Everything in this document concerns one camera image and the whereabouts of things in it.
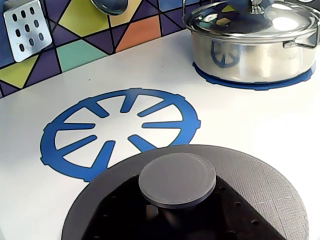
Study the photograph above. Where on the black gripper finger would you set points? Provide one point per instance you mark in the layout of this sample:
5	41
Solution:
232	220
125	217

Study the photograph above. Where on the dark gray pot lid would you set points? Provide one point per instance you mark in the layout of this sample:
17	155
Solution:
175	175

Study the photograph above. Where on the stainless steel pot lid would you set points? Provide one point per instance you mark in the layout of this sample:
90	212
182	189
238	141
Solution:
237	22

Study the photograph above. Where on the blue wooden toy kitchen unit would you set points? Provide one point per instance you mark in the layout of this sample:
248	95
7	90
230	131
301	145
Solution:
237	112

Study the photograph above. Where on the blue burner print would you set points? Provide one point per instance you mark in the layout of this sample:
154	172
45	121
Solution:
175	100
250	85

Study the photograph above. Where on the colourful geometric backsplash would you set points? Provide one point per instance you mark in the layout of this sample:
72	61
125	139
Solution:
82	52

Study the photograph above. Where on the steel slotted spatula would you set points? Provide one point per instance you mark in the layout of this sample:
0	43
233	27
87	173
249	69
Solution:
27	32

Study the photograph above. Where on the steel ladle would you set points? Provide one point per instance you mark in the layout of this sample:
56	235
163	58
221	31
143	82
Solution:
110	6

